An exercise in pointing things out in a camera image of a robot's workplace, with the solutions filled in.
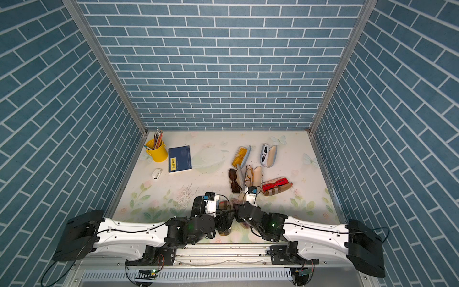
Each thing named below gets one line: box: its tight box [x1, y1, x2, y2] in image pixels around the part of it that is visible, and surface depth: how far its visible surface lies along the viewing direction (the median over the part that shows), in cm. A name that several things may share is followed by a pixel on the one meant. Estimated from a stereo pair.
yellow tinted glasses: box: [232, 147, 249, 168], surface depth 109 cm
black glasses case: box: [191, 195, 206, 218], surface depth 86 cm
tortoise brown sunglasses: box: [228, 168, 243, 194], surface depth 96 cm
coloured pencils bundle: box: [153, 128, 164, 150], surface depth 101 cm
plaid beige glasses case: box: [215, 200, 236, 237], surface depth 66 cm
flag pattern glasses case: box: [244, 165, 264, 188], surface depth 101 cm
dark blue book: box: [168, 145, 193, 173], surface depth 107 cm
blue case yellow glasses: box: [231, 145, 252, 169], surface depth 107 cm
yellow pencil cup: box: [145, 138, 169, 163], surface depth 104 cm
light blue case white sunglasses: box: [259, 143, 278, 169], surface depth 107 cm
